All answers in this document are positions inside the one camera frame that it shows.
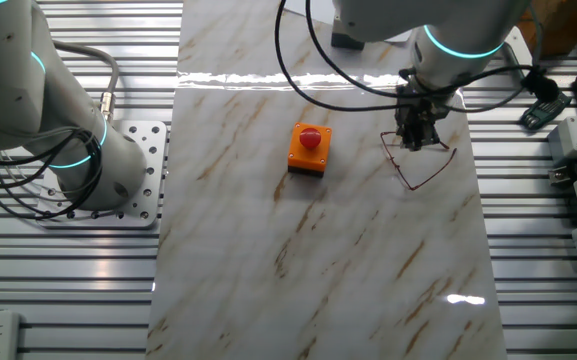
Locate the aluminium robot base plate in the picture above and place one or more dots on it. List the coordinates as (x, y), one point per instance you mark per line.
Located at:
(153, 150)

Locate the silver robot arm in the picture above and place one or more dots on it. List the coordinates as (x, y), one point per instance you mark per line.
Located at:
(18, 100)

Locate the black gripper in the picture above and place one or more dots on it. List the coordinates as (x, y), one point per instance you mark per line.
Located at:
(415, 112)

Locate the marble pattern table mat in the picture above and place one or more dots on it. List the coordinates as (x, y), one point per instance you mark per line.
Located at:
(268, 250)

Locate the light grey box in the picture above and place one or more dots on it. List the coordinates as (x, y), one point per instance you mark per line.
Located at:
(568, 140)

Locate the brown cardboard box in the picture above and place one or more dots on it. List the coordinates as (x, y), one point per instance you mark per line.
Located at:
(563, 25)

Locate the orange box red mushroom button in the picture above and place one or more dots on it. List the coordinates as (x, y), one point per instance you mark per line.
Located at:
(310, 150)

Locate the red-framed glasses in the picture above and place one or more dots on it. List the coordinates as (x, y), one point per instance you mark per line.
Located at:
(438, 172)

